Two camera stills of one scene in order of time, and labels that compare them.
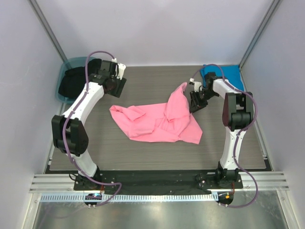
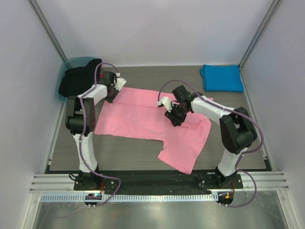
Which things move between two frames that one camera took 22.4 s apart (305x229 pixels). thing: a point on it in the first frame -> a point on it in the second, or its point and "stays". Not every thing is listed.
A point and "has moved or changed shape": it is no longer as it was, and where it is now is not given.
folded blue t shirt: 230,73 stays
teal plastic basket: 77,62 stays
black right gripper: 198,102 -> 176,117
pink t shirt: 169,121 has moved or changed shape
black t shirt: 74,79 stays
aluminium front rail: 272,181 stays
